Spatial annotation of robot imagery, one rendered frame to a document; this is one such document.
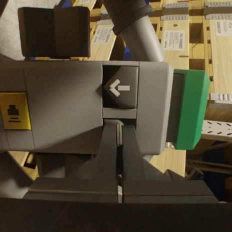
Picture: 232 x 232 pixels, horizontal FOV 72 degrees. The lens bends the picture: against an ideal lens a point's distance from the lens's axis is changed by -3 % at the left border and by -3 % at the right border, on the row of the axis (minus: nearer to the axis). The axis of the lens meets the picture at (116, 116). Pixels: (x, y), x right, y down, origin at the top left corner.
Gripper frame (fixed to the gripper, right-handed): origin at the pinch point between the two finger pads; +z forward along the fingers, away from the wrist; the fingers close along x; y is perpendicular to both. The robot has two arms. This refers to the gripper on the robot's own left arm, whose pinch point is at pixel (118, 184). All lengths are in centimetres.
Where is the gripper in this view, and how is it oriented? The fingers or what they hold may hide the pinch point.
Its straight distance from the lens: 22.2
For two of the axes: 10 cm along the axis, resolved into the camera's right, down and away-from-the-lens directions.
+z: -8.6, -4.9, -1.4
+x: -0.1, 2.9, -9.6
